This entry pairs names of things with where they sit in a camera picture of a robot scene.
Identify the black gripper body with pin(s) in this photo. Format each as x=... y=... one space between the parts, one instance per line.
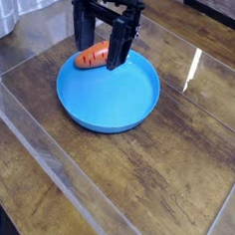
x=132 y=12

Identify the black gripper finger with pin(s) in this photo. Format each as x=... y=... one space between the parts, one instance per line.
x=84 y=23
x=125 y=29

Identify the orange toy carrot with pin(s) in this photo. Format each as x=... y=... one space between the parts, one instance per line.
x=94 y=56

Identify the blue round tray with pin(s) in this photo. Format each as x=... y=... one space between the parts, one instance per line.
x=109 y=101

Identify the dark baseboard strip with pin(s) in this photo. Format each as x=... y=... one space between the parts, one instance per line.
x=211 y=13

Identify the clear acrylic enclosure wall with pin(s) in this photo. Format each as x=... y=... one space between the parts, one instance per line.
x=172 y=175

